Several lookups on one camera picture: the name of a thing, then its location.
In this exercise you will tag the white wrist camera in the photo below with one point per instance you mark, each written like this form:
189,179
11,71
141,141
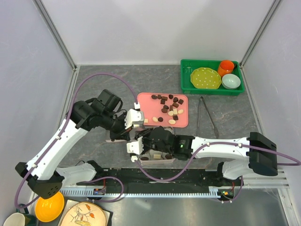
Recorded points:
134,118
135,148

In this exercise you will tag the pink square chocolate tin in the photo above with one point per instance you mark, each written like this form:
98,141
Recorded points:
156,156

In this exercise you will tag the pink chocolate tray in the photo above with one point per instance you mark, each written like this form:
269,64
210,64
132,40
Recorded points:
167,106

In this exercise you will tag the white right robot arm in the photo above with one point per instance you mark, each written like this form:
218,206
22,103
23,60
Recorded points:
252,154

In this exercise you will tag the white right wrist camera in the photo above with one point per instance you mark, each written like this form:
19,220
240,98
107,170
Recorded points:
135,148

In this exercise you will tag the yellow-green dotted plate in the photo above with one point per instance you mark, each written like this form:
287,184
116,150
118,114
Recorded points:
205,78

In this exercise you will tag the silver tin lid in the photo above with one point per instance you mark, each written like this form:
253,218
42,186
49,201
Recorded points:
117,139

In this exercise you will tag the yellow bowl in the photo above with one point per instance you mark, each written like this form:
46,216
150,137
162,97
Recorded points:
47,210

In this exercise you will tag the green plastic bin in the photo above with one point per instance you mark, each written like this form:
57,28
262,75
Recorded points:
187,66

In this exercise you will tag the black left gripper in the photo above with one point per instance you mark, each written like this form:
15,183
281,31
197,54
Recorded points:
123,133

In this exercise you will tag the orange cup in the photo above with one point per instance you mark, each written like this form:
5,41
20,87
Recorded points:
225,67

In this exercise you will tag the pale green bowl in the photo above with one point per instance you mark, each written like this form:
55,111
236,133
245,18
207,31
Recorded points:
231,81

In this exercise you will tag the white mug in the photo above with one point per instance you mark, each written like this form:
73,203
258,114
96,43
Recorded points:
15,219

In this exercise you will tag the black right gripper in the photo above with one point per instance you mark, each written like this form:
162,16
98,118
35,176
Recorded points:
145,133

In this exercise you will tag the decorated bird plate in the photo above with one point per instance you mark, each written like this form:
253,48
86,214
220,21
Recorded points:
84,214

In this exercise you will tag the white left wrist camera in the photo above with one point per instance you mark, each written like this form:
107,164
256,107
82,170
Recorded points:
134,118

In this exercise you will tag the dark green mug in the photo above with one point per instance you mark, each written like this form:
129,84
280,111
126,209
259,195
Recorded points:
30,219

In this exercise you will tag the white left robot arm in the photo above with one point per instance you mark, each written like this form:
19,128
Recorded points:
42,173

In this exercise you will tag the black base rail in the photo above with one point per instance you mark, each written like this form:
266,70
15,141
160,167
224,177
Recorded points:
191,181

